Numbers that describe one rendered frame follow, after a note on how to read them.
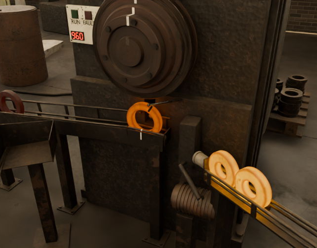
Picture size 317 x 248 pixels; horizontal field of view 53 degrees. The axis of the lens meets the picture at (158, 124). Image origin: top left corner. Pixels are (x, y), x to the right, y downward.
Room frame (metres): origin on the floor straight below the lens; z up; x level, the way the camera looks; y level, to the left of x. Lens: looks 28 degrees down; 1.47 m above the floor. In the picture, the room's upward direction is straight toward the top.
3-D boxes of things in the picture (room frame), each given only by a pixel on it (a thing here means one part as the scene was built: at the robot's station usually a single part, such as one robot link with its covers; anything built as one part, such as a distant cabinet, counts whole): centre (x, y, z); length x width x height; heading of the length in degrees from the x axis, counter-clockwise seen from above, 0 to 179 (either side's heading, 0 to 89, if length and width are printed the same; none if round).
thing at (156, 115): (1.36, 0.07, 0.75); 0.18 x 0.03 x 0.18; 65
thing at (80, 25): (1.60, 0.33, 1.15); 0.26 x 0.02 x 0.18; 66
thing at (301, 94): (3.07, -0.93, 0.22); 1.20 x 0.81 x 0.44; 64
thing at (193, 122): (1.28, -0.15, 0.68); 0.11 x 0.08 x 0.24; 156
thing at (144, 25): (1.27, 0.11, 1.12); 0.28 x 0.06 x 0.28; 66
